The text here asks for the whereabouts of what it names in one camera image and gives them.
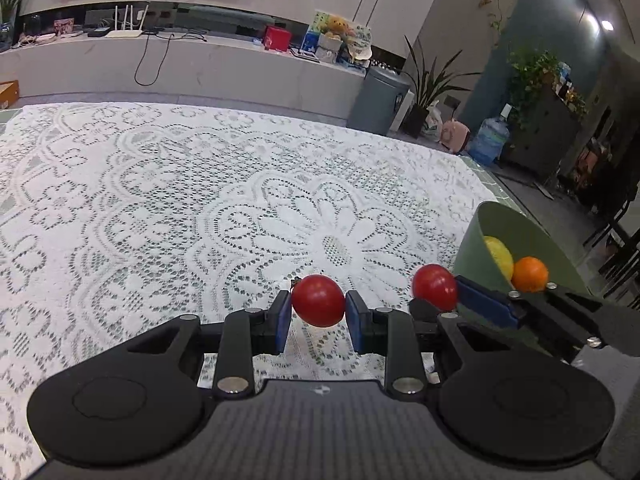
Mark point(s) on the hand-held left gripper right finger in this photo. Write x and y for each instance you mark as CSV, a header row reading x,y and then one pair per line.
x,y
357,321

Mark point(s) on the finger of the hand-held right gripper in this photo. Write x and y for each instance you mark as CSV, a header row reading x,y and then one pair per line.
x,y
422,311
487,302

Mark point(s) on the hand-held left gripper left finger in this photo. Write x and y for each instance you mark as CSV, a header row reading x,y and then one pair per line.
x,y
282,321

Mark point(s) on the red cherry tomato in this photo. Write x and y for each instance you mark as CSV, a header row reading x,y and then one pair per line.
x,y
435,286
318,301

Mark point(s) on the orange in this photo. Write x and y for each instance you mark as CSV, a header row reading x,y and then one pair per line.
x,y
530,275

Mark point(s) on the green plastic colander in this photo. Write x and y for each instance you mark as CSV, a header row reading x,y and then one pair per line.
x,y
470,255

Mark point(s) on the dark chair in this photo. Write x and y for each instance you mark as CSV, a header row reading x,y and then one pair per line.
x,y
617,255

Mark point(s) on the blue water jug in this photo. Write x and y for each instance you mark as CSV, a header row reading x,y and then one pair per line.
x,y
489,142

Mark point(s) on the white lace tablecloth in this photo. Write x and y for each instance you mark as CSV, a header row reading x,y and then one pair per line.
x,y
175,200

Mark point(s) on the dark grey cabinet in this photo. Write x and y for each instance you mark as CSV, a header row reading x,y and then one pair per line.
x,y
545,135

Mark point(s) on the white plastic bag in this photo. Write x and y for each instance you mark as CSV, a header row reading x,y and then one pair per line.
x,y
433,120

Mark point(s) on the grey trash bin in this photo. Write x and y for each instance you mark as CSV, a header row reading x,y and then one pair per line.
x,y
375,102

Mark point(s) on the long leaf potted plant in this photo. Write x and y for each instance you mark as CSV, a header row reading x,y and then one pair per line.
x,y
425,90

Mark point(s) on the leafy green bush plant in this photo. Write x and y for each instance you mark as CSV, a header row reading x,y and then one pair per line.
x,y
532,75

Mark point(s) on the white marble media cabinet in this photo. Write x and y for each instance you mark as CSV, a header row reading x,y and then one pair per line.
x,y
225,75

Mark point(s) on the red box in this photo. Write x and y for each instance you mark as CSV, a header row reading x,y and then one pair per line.
x,y
277,38

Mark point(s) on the teddy bear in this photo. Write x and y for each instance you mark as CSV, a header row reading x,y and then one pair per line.
x,y
334,35

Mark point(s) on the white router with antennas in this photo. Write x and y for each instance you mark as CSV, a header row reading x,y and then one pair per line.
x,y
125,34

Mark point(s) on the orange cardboard box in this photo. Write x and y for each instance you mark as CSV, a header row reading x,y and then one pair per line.
x,y
9,95

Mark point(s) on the slim leaf plant in vase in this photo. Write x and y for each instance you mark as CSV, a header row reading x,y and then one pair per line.
x,y
10,5

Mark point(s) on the pink photo frame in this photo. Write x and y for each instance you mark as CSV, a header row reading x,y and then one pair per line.
x,y
64,27

